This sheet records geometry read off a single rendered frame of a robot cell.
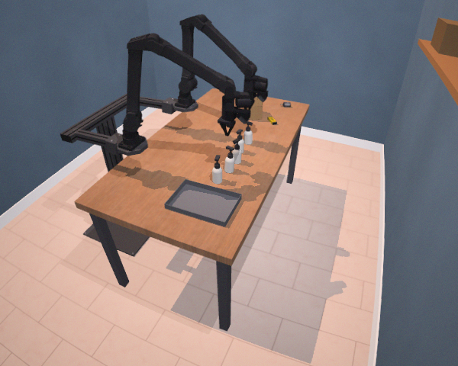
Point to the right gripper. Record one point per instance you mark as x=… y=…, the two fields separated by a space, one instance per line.
x=224 y=122

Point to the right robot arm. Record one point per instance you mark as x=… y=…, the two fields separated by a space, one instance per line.
x=156 y=44

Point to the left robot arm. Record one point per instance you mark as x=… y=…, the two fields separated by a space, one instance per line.
x=248 y=68

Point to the white pump bottle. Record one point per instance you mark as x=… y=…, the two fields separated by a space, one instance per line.
x=229 y=161
x=217 y=171
x=248 y=135
x=241 y=142
x=237 y=152

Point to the brown cardboard box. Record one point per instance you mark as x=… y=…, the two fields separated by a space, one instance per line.
x=257 y=110

